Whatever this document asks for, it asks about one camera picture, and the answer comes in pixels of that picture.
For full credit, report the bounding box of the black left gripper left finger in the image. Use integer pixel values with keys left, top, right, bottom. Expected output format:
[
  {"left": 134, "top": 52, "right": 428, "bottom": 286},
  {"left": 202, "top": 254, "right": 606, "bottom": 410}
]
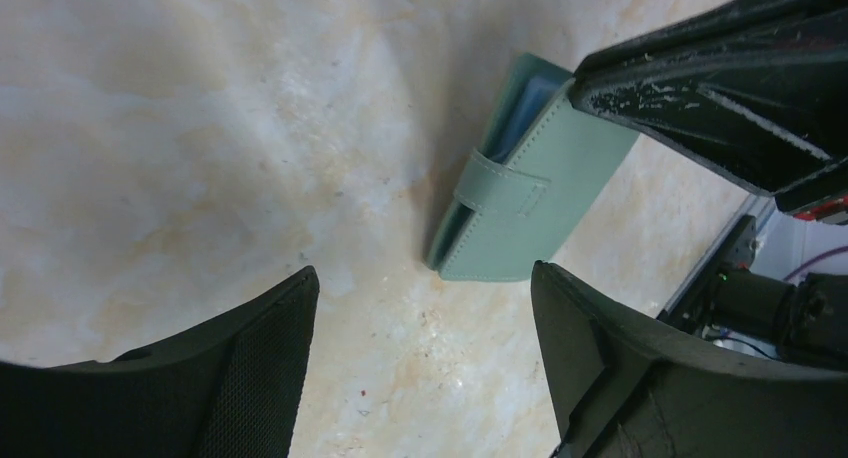
[{"left": 1, "top": 266, "right": 319, "bottom": 457}]

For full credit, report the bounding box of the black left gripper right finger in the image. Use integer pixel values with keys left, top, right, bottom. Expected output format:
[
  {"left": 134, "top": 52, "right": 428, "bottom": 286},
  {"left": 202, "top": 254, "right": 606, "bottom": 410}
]
[{"left": 531, "top": 261, "right": 847, "bottom": 457}]

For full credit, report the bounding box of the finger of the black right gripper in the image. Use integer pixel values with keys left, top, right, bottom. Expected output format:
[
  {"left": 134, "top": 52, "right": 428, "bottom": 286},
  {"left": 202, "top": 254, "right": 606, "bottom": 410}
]
[{"left": 569, "top": 0, "right": 847, "bottom": 196}]

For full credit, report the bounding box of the green leather card holder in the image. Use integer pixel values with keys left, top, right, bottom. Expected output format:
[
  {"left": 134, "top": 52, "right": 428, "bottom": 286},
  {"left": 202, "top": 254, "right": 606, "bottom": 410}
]
[{"left": 426, "top": 53, "right": 639, "bottom": 282}]

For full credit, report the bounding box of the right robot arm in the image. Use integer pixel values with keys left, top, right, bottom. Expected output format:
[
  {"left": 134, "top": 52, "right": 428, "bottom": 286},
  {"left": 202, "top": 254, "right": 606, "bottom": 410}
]
[{"left": 569, "top": 0, "right": 847, "bottom": 369}]

